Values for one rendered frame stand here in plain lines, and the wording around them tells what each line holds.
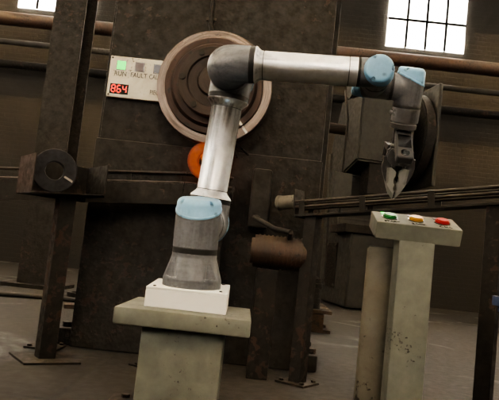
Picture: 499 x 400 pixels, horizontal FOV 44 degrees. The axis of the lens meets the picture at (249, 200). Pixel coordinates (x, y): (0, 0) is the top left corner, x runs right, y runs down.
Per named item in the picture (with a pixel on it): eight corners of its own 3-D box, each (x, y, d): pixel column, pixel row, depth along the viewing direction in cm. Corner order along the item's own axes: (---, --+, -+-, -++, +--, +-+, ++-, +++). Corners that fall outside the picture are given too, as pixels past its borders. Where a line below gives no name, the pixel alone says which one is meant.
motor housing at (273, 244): (237, 371, 238) (252, 233, 243) (294, 378, 238) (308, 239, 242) (236, 378, 225) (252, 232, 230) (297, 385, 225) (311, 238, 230)
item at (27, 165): (-8, 353, 222) (21, 155, 228) (64, 353, 236) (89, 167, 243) (6, 365, 205) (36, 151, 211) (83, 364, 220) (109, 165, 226)
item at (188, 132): (229, 14, 261) (293, 105, 258) (137, 76, 259) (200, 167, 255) (229, 9, 255) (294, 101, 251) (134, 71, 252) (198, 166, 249)
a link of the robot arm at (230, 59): (202, 32, 157) (398, 45, 152) (209, 45, 167) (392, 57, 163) (198, 78, 156) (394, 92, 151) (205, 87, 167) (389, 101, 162)
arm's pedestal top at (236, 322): (249, 338, 143) (251, 321, 143) (112, 323, 143) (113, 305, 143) (248, 322, 174) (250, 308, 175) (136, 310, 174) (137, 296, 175)
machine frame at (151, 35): (97, 325, 325) (139, 3, 340) (301, 347, 324) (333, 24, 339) (53, 344, 252) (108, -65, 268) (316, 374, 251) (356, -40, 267)
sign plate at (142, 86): (106, 97, 267) (112, 56, 269) (166, 103, 267) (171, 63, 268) (105, 95, 265) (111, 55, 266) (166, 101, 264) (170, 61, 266)
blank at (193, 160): (194, 137, 255) (194, 136, 252) (230, 149, 255) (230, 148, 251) (182, 173, 254) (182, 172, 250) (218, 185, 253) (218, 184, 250)
